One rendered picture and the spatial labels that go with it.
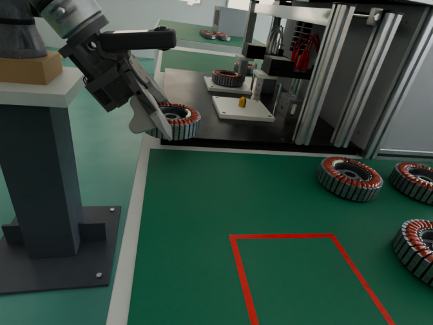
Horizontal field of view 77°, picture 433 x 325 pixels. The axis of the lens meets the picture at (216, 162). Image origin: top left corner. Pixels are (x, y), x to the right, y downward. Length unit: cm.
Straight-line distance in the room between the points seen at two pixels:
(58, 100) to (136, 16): 465
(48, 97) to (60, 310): 76
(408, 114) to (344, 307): 51
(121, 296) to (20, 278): 105
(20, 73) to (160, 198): 66
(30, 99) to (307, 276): 81
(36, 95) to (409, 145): 98
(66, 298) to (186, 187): 89
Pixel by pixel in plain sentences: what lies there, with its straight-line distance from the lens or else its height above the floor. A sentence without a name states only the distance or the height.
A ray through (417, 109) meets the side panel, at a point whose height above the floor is 88.
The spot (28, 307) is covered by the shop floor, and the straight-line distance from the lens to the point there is 129.
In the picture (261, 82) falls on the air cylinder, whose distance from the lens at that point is 102.
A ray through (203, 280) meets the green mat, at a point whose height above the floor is 75.
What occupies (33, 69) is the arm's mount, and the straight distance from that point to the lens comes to 97.
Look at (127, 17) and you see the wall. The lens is 550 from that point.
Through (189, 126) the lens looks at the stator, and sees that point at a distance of 49.
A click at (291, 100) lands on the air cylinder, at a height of 82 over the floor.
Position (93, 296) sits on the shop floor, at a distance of 125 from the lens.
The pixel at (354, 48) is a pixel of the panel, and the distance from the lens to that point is 82.
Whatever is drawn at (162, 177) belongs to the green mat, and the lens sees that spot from 48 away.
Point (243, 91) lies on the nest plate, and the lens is 96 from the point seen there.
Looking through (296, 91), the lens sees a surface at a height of 84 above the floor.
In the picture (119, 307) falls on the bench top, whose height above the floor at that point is 75.
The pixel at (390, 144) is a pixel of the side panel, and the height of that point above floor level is 79.
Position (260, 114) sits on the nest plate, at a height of 78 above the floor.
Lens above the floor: 102
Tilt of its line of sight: 30 degrees down
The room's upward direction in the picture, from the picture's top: 9 degrees clockwise
